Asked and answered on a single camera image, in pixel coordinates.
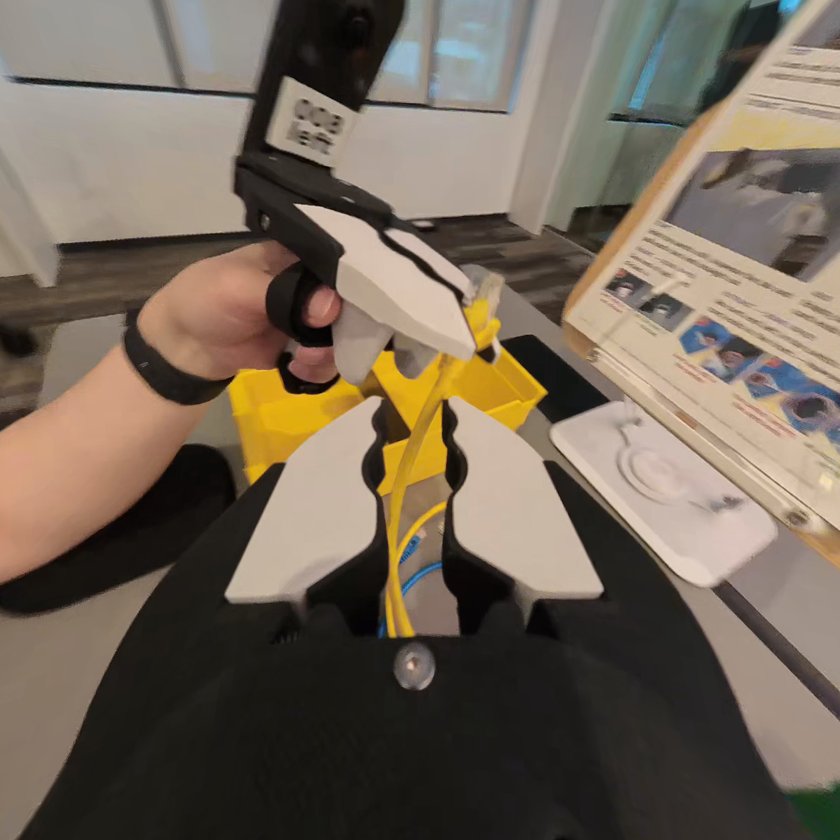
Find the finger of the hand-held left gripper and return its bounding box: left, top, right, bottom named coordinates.
left=294, top=203, right=478, bottom=386
left=384, top=225, right=473, bottom=299

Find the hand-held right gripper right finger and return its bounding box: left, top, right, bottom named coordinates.
left=441, top=395, right=605, bottom=602

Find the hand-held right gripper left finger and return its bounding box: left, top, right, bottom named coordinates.
left=224, top=395, right=388, bottom=605

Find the blue ethernet cable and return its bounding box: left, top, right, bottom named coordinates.
left=377, top=529, right=445, bottom=639

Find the yellow plastic bin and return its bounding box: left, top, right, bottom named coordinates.
left=226, top=297, right=550, bottom=497

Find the yellow ethernet cable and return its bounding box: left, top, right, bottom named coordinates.
left=382, top=272, right=506, bottom=639

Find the green plastic bin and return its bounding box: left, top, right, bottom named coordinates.
left=786, top=780, right=840, bottom=840

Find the person's left forearm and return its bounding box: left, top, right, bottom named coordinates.
left=0, top=340, right=221, bottom=586

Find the person's left hand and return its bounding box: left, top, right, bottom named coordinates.
left=134, top=239, right=345, bottom=385

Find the white flat tray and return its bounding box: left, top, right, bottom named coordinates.
left=549, top=399, right=780, bottom=589

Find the glass window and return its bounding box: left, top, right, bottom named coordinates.
left=163, top=0, right=537, bottom=114

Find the black flat mat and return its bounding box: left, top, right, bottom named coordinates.
left=501, top=334, right=613, bottom=425

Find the black wristband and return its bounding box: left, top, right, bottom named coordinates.
left=121, top=307, right=235, bottom=406

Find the instruction sheet on board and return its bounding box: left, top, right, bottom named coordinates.
left=563, top=98, right=840, bottom=568

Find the printed instruction poster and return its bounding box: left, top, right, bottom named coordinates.
left=570, top=0, right=840, bottom=526

